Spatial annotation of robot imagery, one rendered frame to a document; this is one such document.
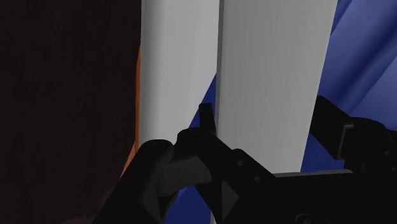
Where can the white furniture panel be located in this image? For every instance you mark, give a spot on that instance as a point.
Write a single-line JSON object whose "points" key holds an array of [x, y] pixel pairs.
{"points": [[266, 86]]}

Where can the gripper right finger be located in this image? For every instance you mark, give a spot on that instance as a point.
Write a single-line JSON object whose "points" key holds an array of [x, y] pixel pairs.
{"points": [[366, 139]]}

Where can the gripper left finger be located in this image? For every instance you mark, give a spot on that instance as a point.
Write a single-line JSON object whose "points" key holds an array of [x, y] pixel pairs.
{"points": [[189, 145]]}

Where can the blue upholstered furniture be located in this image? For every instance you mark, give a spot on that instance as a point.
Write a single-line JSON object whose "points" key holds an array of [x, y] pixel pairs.
{"points": [[363, 56]]}

